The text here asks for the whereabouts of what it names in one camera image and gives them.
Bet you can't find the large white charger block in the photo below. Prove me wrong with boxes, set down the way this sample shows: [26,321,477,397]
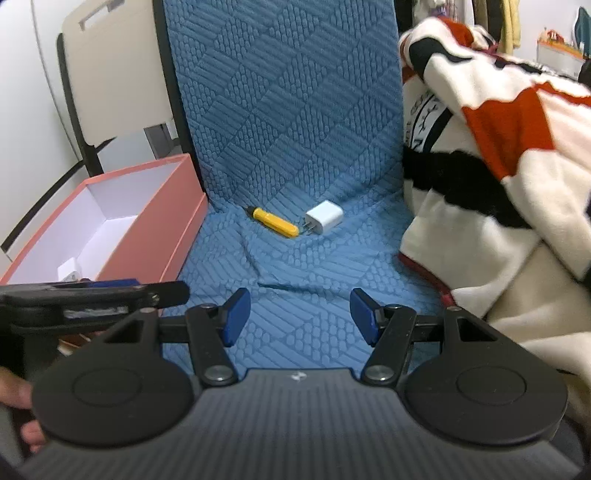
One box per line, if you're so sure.
[57,257,82,282]

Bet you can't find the small white plug adapter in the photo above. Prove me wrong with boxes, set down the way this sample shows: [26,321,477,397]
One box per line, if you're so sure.
[303,200,344,235]

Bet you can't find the person's left hand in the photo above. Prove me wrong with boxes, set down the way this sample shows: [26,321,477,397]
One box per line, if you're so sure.
[0,366,47,455]

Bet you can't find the pink cardboard box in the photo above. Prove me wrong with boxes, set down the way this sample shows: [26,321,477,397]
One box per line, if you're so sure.
[1,154,207,285]

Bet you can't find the red white black blanket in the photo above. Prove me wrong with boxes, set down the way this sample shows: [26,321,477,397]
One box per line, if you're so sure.
[400,17,590,423]

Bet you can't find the blue textured chair cover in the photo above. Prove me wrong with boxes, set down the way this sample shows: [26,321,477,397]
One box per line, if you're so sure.
[163,1,442,373]

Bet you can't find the white folding chair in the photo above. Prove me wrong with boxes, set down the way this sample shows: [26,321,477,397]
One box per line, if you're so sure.
[56,1,183,176]

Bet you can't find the yellow handled screwdriver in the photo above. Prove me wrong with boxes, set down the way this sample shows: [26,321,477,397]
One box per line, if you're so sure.
[243,206,300,238]

